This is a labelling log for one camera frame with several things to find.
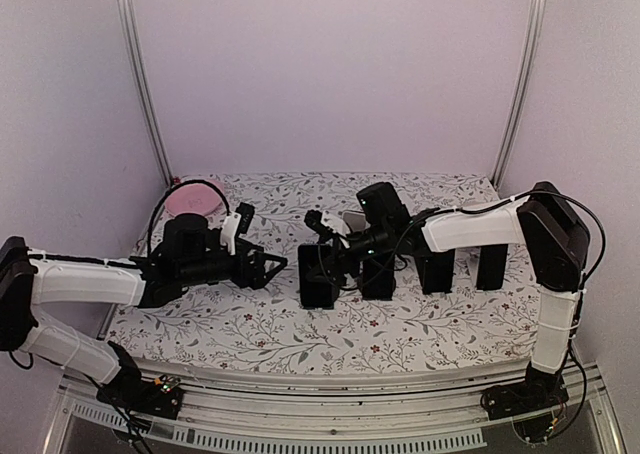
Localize pink plate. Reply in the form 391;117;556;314
164;183;223;217

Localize black phone front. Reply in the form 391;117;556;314
418;249;455;295

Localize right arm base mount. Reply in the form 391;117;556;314
480;372;569;444

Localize left aluminium frame post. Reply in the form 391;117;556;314
116;0;173;187

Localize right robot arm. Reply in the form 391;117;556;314
297;182;599;410

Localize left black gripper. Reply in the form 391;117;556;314
179;239;288;289

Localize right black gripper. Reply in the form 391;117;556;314
307;221;393;285

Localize aluminium frame post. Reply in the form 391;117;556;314
490;0;546;190
116;0;173;187

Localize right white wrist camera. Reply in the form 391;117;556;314
304;210;351;243

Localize white grey phone stand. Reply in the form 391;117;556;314
342;210;368;233

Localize front aluminium rail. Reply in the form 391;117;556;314
44;361;625;453

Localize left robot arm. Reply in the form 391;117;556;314
1;212;288;408

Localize black phone blue case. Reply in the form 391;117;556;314
476;244;508;291

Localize right aluminium frame post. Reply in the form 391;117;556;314
490;0;546;190

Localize left black cable loop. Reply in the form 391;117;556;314
148;177;234;255

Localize pink phone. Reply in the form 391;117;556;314
361;260;396;301

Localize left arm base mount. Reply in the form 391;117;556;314
96;341;184;420

